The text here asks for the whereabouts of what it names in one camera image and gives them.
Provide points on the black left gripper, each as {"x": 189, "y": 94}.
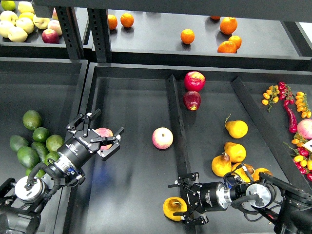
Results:
{"x": 85, "y": 142}

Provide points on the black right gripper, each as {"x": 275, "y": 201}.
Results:
{"x": 201, "y": 198}

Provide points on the yellow pear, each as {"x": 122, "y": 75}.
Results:
{"x": 172, "y": 205}
{"x": 256, "y": 175}
{"x": 236, "y": 129}
{"x": 242, "y": 173}
{"x": 221, "y": 165}
{"x": 235, "y": 151}

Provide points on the dark green avocado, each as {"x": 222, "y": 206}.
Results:
{"x": 16, "y": 142}
{"x": 28, "y": 157}

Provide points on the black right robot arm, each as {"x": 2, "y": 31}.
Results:
{"x": 241, "y": 204}

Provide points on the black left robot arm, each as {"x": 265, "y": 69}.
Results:
{"x": 22, "y": 201}

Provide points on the green avocado lower right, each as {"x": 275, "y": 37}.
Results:
{"x": 51, "y": 157}

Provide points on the green avocado middle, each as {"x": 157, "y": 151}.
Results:
{"x": 41, "y": 150}

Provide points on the green avocado top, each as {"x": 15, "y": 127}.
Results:
{"x": 32, "y": 120}

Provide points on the yellow pear top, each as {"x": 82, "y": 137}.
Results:
{"x": 236, "y": 129}

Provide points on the pink apple left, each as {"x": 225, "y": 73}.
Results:
{"x": 105, "y": 132}

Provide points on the pink apple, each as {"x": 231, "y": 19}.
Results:
{"x": 162, "y": 138}
{"x": 105, "y": 132}

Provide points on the pink apple centre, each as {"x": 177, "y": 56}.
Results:
{"x": 162, "y": 138}

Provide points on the dark red apple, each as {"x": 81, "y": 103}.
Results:
{"x": 192, "y": 100}

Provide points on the bright red apple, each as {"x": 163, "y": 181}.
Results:
{"x": 194, "y": 81}

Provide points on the red apple on shelf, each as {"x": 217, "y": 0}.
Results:
{"x": 50, "y": 36}

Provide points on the orange on shelf left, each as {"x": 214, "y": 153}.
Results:
{"x": 112, "y": 21}

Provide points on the orange shelf centre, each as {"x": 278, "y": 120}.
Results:
{"x": 187, "y": 36}

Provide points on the orange shelf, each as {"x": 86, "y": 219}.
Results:
{"x": 187, "y": 36}
{"x": 227, "y": 47}

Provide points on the pale yellow apple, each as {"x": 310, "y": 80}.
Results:
{"x": 17, "y": 34}

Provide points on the mixed cherry tomato bunch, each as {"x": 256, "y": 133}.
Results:
{"x": 301, "y": 156}

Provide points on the red chili pepper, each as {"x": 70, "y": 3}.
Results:
{"x": 292, "y": 126}

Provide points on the orange cherry tomato bunch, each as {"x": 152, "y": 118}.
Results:
{"x": 270, "y": 97}

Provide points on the pink apple right edge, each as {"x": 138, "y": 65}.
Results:
{"x": 304, "y": 128}

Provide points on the orange shelf front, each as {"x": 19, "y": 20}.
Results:
{"x": 227, "y": 47}

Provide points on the red cherry tomato bunch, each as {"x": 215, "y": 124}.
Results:
{"x": 285, "y": 93}

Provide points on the yellow cherry tomato bunch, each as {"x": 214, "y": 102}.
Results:
{"x": 302, "y": 105}

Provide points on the orange partly hidden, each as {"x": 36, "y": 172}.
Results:
{"x": 215, "y": 17}

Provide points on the small orange on shelf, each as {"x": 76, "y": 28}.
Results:
{"x": 237, "y": 40}

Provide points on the black shelf post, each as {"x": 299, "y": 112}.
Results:
{"x": 70, "y": 31}
{"x": 98, "y": 21}

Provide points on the black shelf post left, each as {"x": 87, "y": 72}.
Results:
{"x": 70, "y": 31}

